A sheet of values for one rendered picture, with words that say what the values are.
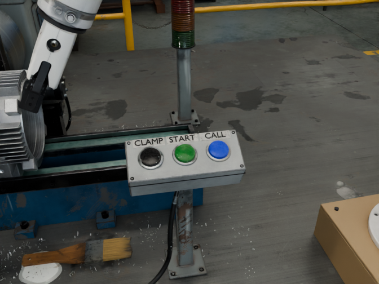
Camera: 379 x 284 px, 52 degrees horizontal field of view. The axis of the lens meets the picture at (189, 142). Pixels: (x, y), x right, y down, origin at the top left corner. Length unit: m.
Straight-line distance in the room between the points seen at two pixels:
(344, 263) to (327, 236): 0.06
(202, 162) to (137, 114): 0.66
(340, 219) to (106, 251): 0.44
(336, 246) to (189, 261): 0.27
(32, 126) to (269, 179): 0.55
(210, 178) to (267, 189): 0.37
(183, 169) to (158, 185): 0.04
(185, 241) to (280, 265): 0.19
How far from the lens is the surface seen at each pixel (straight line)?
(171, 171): 0.55
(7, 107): 0.72
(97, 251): 0.79
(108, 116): 1.21
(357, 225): 0.77
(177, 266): 0.75
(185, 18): 1.02
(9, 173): 0.77
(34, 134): 0.88
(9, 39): 1.05
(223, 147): 0.57
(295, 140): 1.11
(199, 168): 0.56
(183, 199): 0.63
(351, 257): 0.74
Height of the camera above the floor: 1.40
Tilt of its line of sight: 34 degrees down
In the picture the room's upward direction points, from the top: 1 degrees counter-clockwise
